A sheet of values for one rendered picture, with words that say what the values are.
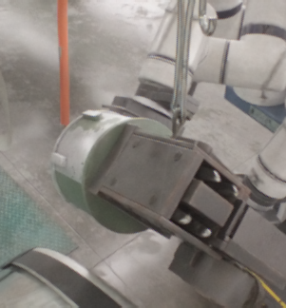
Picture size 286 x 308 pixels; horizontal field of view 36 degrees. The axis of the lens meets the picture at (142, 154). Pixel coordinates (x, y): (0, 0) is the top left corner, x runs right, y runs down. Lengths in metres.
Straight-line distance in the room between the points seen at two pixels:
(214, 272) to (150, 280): 1.61
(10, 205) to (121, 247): 0.65
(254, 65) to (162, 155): 0.45
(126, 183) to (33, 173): 2.16
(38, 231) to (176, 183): 1.93
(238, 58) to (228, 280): 0.48
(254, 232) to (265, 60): 0.46
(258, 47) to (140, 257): 1.48
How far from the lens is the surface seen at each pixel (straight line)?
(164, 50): 0.75
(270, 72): 0.86
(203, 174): 0.44
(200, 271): 0.50
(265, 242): 0.49
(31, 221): 2.36
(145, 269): 2.13
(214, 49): 0.87
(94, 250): 2.20
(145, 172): 0.45
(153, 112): 0.74
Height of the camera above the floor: 1.78
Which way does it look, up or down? 42 degrees down
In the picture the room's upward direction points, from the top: straight up
